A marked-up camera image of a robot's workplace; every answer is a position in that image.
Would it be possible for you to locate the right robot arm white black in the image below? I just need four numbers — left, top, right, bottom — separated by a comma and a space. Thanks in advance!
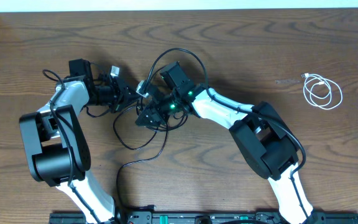
135, 86, 313, 223

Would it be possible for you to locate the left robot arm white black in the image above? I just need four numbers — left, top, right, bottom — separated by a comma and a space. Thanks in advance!
19, 75, 139, 223

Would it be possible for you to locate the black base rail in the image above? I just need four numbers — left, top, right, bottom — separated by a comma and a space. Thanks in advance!
48, 211, 358, 224

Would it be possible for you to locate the white USB cable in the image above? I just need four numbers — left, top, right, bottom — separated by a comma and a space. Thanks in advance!
301, 72, 344, 110

